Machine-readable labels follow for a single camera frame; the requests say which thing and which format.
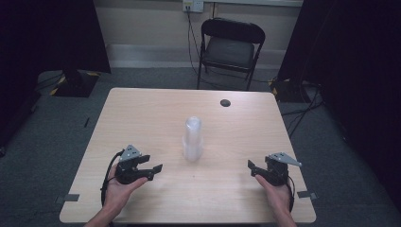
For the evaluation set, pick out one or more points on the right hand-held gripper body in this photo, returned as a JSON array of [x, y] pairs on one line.
[[277, 173]]

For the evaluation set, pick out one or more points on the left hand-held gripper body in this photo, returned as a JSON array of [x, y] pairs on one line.
[[127, 173]]

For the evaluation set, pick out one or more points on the stack of clear plastic cups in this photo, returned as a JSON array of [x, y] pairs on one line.
[[193, 138]]

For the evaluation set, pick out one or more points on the person's left hand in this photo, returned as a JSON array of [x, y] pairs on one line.
[[118, 192]]

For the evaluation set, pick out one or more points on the person's right hand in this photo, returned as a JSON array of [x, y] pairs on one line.
[[277, 197]]

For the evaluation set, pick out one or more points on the grey tape strip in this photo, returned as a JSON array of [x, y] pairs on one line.
[[305, 194], [71, 198]]

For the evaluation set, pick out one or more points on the black marker pen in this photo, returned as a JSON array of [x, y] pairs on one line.
[[86, 122]]

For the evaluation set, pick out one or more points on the black round table grommet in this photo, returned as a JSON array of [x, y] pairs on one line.
[[225, 103]]

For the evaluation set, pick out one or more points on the black stand base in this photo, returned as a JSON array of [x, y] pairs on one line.
[[77, 85], [288, 93]]

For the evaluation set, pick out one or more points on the black folding chair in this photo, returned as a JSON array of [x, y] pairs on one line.
[[228, 52]]

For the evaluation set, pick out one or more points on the black curtain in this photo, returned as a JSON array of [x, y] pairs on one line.
[[47, 38], [356, 78]]

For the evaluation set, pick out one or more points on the white wall socket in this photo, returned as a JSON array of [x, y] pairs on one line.
[[193, 5]]

